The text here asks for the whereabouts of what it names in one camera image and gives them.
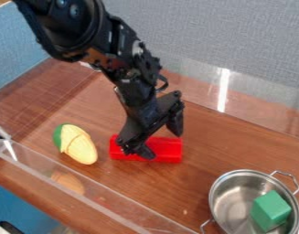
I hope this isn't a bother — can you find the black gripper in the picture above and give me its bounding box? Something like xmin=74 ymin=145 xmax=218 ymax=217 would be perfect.
xmin=115 ymin=90 xmax=185 ymax=160

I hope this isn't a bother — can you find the red plastic block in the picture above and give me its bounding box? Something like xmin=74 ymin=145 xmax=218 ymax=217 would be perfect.
xmin=109 ymin=134 xmax=182 ymax=163

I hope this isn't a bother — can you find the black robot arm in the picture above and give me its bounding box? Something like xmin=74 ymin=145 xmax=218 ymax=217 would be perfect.
xmin=12 ymin=0 xmax=185 ymax=160

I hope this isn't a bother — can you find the yellow toy corn cob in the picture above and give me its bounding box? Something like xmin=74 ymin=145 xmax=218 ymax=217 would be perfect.
xmin=52 ymin=123 xmax=98 ymax=165

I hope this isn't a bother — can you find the clear acrylic back barrier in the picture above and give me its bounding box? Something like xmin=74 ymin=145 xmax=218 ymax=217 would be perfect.
xmin=158 ymin=51 xmax=299 ymax=138

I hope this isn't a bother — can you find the clear acrylic barrier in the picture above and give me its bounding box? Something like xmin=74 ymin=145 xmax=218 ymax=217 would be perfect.
xmin=0 ymin=140 xmax=198 ymax=234
xmin=158 ymin=51 xmax=299 ymax=138

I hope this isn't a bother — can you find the clear acrylic front barrier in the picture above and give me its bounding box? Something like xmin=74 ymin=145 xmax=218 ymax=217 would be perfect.
xmin=0 ymin=140 xmax=198 ymax=234

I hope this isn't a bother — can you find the green cube block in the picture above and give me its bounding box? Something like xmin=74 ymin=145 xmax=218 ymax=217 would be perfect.
xmin=250 ymin=190 xmax=293 ymax=232

